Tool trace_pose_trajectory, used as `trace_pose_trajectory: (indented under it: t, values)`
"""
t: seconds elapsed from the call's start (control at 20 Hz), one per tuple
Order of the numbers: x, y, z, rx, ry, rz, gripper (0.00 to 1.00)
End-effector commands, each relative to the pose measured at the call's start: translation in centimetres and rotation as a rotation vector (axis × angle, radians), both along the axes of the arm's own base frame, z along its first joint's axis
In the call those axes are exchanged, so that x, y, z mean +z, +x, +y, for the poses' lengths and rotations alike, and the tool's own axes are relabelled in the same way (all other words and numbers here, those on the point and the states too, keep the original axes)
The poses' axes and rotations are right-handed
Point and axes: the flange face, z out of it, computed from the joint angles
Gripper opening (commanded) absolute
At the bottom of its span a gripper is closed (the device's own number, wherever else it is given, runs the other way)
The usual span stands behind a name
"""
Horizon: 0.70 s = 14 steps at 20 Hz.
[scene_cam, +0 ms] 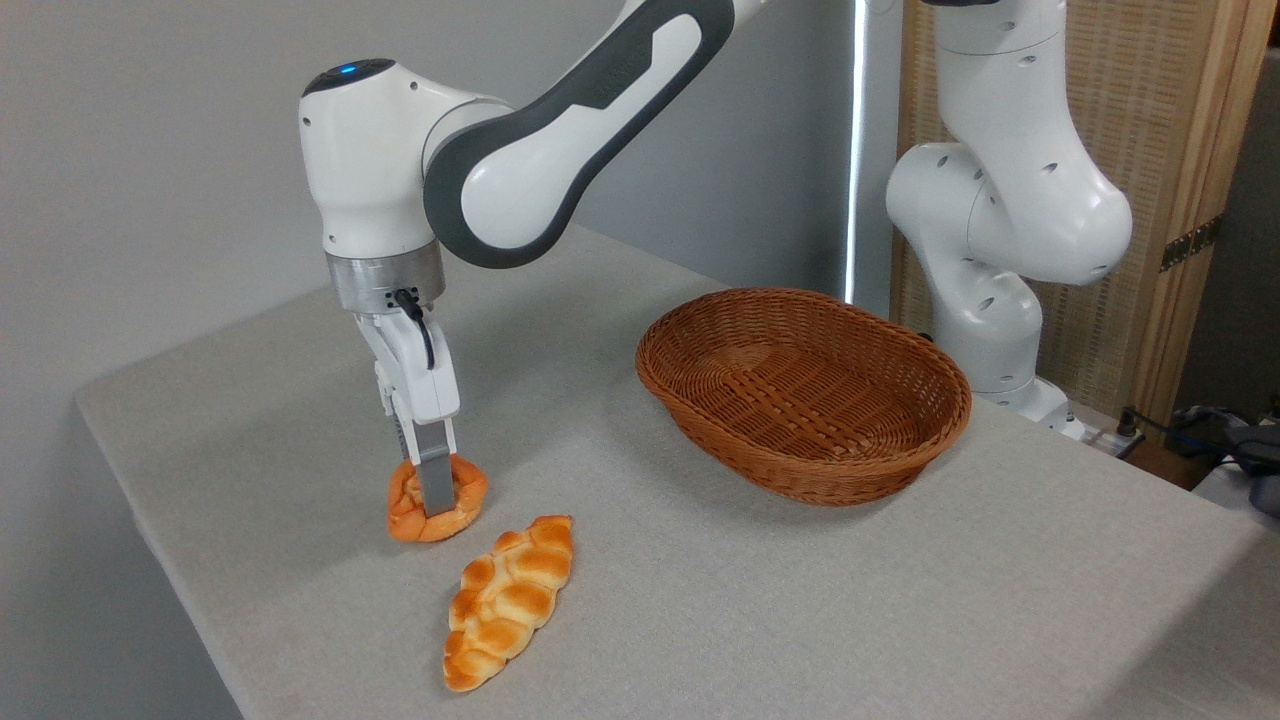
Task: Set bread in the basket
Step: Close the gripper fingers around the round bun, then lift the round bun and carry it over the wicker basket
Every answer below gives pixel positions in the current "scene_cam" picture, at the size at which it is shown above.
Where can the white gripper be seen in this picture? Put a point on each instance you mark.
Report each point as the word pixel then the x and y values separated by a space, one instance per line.
pixel 425 390

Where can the round orange bread roll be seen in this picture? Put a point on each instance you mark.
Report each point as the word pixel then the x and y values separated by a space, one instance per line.
pixel 468 500

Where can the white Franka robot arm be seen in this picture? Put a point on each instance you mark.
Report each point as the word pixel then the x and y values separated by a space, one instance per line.
pixel 540 170

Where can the long braided bread loaf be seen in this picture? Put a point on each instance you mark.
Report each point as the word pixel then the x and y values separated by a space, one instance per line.
pixel 508 600

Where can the brown wicker basket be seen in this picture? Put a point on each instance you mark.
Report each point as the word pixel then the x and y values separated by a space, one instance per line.
pixel 800 400

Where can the grey tablecloth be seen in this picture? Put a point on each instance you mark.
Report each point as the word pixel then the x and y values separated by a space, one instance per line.
pixel 800 600

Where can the white power strip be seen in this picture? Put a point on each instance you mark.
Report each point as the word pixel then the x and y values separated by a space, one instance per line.
pixel 1115 438

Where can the metal screen hinge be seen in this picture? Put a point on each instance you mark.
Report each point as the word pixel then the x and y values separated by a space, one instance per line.
pixel 1190 243

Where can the dark bag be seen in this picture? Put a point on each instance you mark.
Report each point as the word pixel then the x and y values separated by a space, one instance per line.
pixel 1245 450

